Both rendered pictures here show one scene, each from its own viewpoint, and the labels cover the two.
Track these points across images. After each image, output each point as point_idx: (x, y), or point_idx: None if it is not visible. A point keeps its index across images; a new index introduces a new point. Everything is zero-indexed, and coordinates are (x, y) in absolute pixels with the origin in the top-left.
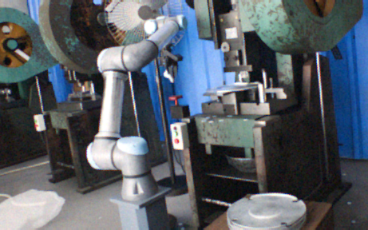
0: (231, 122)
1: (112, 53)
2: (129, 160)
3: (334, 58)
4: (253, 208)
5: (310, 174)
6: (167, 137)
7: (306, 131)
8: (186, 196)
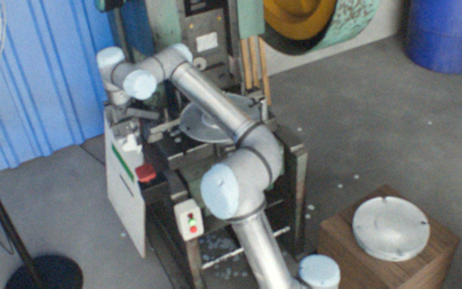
0: None
1: (253, 177)
2: (337, 287)
3: None
4: (385, 231)
5: None
6: (15, 233)
7: None
8: (94, 285)
